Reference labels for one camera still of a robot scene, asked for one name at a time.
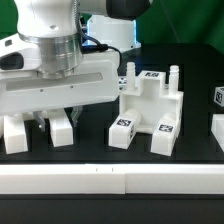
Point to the white chair seat part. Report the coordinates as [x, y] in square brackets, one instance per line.
[154, 95]

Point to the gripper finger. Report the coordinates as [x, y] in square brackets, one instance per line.
[75, 114]
[40, 120]

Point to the white front rail wall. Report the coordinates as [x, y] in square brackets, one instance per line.
[112, 179]

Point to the white block right edge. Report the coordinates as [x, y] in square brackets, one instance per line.
[217, 129]

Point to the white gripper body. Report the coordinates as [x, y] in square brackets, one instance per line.
[95, 80]

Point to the white tagged cube right edge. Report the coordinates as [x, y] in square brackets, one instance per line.
[219, 96]

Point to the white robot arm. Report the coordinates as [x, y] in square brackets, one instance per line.
[44, 67]

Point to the white chair back part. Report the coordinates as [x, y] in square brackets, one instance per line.
[21, 132]

